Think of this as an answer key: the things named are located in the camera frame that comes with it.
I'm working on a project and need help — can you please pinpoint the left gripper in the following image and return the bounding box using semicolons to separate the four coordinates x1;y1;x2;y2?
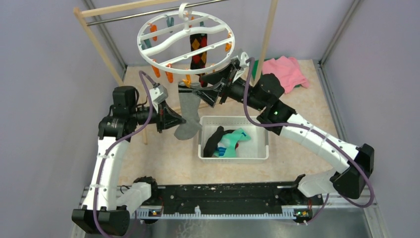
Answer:
130;99;186;133

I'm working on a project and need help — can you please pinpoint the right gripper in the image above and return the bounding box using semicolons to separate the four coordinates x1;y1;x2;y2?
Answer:
192;62;265;112

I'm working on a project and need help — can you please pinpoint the grey sock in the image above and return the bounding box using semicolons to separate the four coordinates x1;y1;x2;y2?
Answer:
174;82;202;140

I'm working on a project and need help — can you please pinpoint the black sock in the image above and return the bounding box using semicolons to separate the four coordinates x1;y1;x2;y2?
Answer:
203;126;224;158

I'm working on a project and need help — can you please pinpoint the teal sock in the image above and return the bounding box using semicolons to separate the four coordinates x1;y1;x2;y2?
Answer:
213;128;252;158

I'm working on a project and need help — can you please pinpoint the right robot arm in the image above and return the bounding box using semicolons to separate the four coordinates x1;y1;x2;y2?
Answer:
193;64;374;204

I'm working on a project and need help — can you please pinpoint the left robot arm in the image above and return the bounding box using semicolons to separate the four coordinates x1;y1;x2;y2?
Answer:
71;84;185;238

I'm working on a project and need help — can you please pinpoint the white round sock hanger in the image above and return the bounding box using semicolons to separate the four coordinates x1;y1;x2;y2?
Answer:
137;3;236;74

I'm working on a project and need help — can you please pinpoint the orange clothespin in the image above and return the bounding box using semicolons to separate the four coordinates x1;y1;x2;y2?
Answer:
152;65;161;78
165;64;174;83

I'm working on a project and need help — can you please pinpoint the pink cloth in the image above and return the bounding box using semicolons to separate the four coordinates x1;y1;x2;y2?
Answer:
262;56;310;94

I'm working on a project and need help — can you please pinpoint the white plastic basket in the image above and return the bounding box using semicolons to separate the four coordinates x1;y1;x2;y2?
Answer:
198;116;269;164

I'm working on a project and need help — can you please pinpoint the metal hanging rod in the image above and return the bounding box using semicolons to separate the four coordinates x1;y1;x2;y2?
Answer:
87;0;226;26

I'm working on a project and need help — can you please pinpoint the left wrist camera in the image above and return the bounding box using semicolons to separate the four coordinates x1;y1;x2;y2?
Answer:
149;83;168;112

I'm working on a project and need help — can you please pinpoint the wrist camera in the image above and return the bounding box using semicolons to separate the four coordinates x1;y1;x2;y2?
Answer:
149;83;168;112
231;49;249;69

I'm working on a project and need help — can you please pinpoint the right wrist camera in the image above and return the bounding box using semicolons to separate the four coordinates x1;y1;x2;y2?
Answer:
231;49;249;69

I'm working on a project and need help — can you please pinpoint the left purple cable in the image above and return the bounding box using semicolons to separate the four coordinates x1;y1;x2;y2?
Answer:
92;70;165;238

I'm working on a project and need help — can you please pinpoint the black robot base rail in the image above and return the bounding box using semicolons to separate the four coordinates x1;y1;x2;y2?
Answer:
137;177;324;224

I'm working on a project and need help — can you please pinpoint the wooden drying rack frame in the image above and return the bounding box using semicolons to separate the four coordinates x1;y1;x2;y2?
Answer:
73;0;278;86

